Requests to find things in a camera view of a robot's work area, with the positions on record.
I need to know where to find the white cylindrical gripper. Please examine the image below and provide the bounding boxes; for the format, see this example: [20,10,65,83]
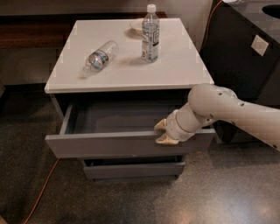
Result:
[154,109,196,145]

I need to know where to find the grey top drawer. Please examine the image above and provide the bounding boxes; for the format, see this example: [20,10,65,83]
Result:
[45,102,214,159]

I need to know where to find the grey drawer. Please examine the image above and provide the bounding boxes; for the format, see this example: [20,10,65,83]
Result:
[45,102,214,159]
[82,156,185,179]

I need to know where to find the clear water bottle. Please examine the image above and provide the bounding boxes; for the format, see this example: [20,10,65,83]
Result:
[83,40,119,74]
[142,4,160,62]

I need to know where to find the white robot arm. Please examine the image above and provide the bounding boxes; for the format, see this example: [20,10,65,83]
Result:
[154,84,280,151]

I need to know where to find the grey bottom drawer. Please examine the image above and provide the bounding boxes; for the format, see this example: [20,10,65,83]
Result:
[82,156,185,179]

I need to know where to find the grey drawer cabinet white top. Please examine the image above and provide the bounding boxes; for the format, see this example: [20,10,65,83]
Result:
[45,18,213,182]

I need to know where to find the standing clear water bottle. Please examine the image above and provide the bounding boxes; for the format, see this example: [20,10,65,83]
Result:
[142,4,160,62]

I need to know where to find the black cabinet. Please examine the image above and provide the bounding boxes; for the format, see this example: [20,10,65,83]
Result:
[200,0,280,144]

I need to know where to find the small white bowl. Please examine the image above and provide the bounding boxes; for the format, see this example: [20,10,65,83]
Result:
[129,18,143,35]

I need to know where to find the dark wooden bench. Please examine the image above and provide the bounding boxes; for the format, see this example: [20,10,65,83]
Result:
[0,11,168,50]

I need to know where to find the white wall plate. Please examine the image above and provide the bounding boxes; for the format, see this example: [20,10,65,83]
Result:
[251,35,269,56]

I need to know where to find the orange cable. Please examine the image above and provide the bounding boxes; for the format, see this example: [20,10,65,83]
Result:
[22,0,224,224]

